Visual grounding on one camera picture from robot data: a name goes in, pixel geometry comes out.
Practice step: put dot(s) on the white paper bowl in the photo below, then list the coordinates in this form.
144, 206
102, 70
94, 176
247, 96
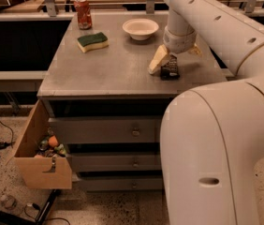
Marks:
140, 29

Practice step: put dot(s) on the grey drawer cabinet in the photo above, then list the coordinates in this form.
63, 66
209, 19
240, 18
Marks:
114, 81

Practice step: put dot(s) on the green yellow sponge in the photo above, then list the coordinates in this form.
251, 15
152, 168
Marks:
92, 42

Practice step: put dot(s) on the top grey drawer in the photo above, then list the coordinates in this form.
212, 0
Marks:
106, 129

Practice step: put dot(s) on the bottom grey drawer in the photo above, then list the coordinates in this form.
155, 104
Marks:
121, 183

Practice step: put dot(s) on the grey drawer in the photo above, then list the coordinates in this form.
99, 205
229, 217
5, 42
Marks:
114, 161
106, 129
121, 183

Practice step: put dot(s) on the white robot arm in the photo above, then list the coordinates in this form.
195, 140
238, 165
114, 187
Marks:
212, 136

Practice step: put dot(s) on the black floor equipment base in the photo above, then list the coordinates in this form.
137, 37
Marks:
32, 207

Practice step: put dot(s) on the wooden side bin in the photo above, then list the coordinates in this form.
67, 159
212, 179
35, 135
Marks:
40, 172

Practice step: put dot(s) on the red soda can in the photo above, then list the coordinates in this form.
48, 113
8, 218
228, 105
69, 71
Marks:
83, 14

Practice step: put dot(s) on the orange fruit in bin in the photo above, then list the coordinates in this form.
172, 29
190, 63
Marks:
52, 141

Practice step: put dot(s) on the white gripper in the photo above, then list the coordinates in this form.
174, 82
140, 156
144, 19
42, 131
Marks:
181, 42

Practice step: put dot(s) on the middle grey drawer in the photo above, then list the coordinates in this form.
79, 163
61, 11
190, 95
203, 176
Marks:
114, 161

